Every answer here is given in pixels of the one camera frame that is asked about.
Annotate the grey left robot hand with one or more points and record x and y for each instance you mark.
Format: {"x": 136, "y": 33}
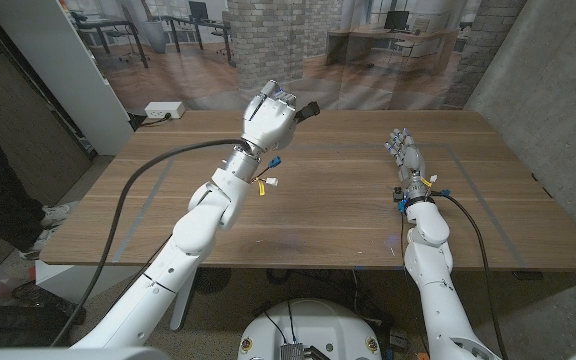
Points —
{"x": 268, "y": 122}

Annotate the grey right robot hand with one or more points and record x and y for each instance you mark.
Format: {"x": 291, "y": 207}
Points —
{"x": 408, "y": 157}

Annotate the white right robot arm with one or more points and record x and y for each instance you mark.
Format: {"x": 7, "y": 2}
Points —
{"x": 433, "y": 280}

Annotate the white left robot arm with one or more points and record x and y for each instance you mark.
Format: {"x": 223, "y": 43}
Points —
{"x": 193, "y": 235}

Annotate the white power strip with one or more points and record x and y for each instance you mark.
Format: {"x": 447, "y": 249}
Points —
{"x": 164, "y": 109}

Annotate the printed office backdrop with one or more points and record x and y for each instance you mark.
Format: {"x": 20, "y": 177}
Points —
{"x": 368, "y": 50}

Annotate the black round fan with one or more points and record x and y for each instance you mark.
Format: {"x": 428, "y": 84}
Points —
{"x": 211, "y": 280}

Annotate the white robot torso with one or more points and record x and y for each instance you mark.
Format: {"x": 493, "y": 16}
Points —
{"x": 313, "y": 325}

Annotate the grey table leg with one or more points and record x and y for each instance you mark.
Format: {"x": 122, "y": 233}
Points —
{"x": 180, "y": 315}

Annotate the silver finned module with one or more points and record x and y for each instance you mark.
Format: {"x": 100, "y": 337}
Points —
{"x": 292, "y": 351}

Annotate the white sneaker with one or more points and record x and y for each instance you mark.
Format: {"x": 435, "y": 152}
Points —
{"x": 38, "y": 245}
{"x": 57, "y": 215}

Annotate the dark brown door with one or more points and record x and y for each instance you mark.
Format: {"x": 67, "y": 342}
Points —
{"x": 18, "y": 125}

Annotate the white low box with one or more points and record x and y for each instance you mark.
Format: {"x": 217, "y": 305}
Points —
{"x": 63, "y": 280}

